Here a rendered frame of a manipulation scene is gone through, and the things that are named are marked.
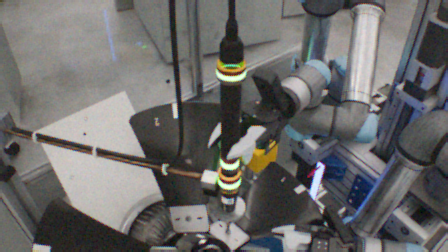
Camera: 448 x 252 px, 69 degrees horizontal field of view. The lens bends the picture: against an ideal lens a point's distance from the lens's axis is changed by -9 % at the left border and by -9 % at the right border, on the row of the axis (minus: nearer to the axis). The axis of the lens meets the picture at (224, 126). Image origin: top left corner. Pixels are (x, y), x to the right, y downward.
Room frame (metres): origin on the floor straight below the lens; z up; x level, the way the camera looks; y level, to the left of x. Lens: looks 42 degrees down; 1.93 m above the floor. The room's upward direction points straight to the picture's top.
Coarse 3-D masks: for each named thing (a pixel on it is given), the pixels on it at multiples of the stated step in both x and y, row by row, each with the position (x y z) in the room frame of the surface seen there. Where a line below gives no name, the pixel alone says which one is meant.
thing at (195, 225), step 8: (176, 208) 0.47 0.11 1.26; (184, 208) 0.47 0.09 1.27; (192, 208) 0.47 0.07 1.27; (200, 208) 0.46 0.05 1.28; (176, 216) 0.46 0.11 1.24; (184, 216) 0.46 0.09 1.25; (192, 216) 0.46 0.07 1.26; (200, 216) 0.45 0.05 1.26; (176, 224) 0.45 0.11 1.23; (184, 224) 0.45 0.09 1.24; (192, 224) 0.44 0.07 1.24; (200, 224) 0.44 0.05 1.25; (208, 224) 0.44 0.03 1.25
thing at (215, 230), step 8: (216, 224) 0.48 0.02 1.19; (224, 224) 0.48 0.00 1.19; (232, 224) 0.48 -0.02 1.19; (216, 232) 0.45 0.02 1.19; (224, 232) 0.45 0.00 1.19; (232, 232) 0.45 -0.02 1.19; (240, 232) 0.46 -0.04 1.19; (224, 240) 0.43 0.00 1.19; (232, 240) 0.43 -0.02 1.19; (240, 240) 0.43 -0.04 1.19; (232, 248) 0.41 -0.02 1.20
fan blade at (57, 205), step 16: (48, 208) 0.35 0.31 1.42; (64, 208) 0.36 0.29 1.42; (48, 224) 0.33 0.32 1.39; (64, 224) 0.34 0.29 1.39; (80, 224) 0.35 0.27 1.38; (96, 224) 0.35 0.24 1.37; (48, 240) 0.32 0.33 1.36; (64, 240) 0.33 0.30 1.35; (80, 240) 0.33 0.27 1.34; (96, 240) 0.34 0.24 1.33; (112, 240) 0.35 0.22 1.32; (128, 240) 0.36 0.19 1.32
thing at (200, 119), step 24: (144, 120) 0.60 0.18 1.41; (168, 120) 0.60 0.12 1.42; (192, 120) 0.59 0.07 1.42; (216, 120) 0.59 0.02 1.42; (144, 144) 0.57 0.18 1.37; (168, 144) 0.56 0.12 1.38; (192, 144) 0.56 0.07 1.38; (192, 168) 0.52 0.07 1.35; (216, 168) 0.52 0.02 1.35; (168, 192) 0.50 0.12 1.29; (192, 192) 0.49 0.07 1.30
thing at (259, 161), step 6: (258, 150) 0.84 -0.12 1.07; (264, 150) 0.84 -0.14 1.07; (276, 150) 0.88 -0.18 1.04; (240, 156) 0.88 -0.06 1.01; (252, 156) 0.83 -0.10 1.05; (258, 156) 0.82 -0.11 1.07; (264, 156) 0.84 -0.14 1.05; (270, 156) 0.86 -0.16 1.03; (252, 162) 0.83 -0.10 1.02; (258, 162) 0.82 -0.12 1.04; (264, 162) 0.84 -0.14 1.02; (252, 168) 0.83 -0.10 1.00; (258, 168) 0.82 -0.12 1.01
